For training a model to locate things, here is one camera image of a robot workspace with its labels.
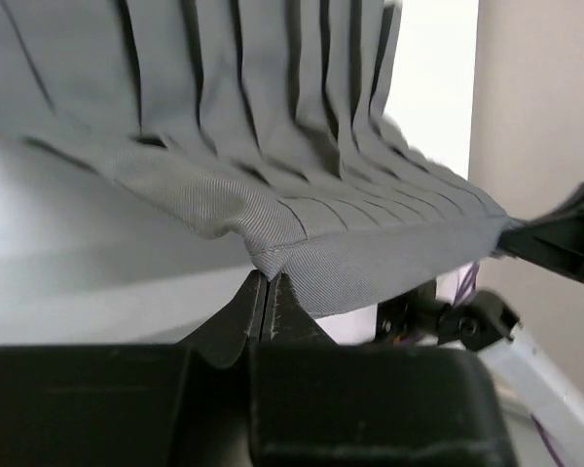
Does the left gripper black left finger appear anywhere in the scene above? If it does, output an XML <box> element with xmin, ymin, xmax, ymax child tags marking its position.
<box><xmin>0</xmin><ymin>271</ymin><xmax>268</xmax><ymax>466</ymax></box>

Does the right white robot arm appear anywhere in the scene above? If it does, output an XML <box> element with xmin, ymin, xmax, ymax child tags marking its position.
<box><xmin>435</xmin><ymin>183</ymin><xmax>584</xmax><ymax>466</ymax></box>

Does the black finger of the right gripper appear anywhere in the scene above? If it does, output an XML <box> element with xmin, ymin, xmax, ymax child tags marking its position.
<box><xmin>497</xmin><ymin>183</ymin><xmax>584</xmax><ymax>284</ymax></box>

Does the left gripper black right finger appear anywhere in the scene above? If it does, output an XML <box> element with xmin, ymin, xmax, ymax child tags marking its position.
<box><xmin>247</xmin><ymin>276</ymin><xmax>518</xmax><ymax>466</ymax></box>

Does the grey pleated skirt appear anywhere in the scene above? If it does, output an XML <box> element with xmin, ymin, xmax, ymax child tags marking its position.
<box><xmin>0</xmin><ymin>1</ymin><xmax>511</xmax><ymax>317</ymax></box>

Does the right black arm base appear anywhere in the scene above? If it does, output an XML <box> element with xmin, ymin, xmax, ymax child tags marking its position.
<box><xmin>374</xmin><ymin>280</ymin><xmax>452</xmax><ymax>344</ymax></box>

